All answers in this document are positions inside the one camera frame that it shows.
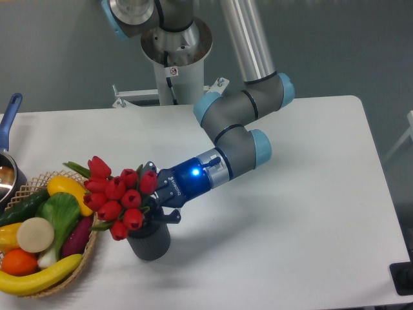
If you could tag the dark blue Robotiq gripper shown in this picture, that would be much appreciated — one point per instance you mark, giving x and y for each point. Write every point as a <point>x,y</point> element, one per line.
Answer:
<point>176,186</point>

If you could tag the red tulip bouquet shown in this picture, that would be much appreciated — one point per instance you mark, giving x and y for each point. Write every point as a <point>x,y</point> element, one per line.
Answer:
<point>120,202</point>

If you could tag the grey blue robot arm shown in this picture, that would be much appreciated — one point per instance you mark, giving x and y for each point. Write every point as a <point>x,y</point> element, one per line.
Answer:
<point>236,150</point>

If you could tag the dark grey ribbed vase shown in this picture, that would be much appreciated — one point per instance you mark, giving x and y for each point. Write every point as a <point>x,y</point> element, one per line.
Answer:
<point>152,240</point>

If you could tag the purple sweet potato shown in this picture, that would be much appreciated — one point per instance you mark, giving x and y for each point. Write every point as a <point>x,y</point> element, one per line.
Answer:
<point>78,238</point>

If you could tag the green bok choy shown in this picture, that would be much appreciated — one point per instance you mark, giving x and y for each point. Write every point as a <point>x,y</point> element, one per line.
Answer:
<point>62,211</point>

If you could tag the yellow squash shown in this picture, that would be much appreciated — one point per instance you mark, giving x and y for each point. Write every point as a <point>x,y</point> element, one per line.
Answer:
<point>68,185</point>

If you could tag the woven wicker basket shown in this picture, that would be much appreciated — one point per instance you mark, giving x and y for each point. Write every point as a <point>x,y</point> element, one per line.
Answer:
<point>37,184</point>

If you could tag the beige round disc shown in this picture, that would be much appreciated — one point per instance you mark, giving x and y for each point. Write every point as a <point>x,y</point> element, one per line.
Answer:
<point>35,235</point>

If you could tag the dark green cucumber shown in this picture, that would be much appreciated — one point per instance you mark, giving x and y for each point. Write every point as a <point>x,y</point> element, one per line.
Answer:
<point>24,209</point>

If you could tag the yellow bell pepper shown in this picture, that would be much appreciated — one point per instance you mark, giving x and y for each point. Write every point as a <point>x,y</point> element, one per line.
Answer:
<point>8,237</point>

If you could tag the orange fruit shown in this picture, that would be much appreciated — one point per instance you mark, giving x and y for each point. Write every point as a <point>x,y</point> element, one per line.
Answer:
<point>19,263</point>

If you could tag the yellow banana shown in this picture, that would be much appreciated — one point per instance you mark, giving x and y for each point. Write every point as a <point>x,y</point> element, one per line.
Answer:
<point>37,282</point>

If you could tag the black device at edge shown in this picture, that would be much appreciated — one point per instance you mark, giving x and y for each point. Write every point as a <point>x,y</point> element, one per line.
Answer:
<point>402,277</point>

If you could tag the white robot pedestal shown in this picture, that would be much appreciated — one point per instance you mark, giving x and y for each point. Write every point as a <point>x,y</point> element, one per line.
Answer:
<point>178,63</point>

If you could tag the blue handled saucepan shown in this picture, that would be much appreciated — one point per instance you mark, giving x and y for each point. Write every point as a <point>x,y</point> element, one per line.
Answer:
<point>12,178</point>

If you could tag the white frame at right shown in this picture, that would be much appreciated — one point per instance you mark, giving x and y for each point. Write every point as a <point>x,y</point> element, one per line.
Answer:
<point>401,145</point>

